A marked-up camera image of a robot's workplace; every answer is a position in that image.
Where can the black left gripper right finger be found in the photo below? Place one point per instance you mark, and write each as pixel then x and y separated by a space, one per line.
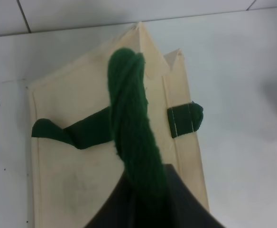
pixel 186 211

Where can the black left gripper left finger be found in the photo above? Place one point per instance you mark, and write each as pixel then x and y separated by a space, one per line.
pixel 119 210

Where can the white linen bag green handles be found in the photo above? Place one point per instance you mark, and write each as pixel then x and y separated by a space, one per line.
pixel 71 185

